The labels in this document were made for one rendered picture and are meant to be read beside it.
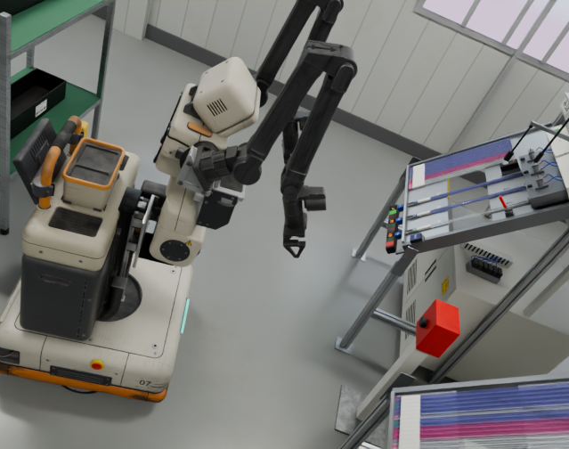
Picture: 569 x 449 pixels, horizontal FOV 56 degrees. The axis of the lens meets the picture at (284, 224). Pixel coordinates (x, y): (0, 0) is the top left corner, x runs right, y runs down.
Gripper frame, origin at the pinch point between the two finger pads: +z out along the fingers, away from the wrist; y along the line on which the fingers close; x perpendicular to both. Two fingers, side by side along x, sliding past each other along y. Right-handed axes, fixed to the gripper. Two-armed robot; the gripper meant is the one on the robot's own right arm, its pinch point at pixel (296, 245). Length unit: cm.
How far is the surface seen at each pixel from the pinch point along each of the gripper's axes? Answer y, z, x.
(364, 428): -25, 67, -20
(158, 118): 195, 64, 113
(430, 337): 3, 52, -46
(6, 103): 58, -24, 116
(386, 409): -24, 56, -28
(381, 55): 278, 65, -44
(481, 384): -28, 33, -55
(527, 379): -30, 28, -68
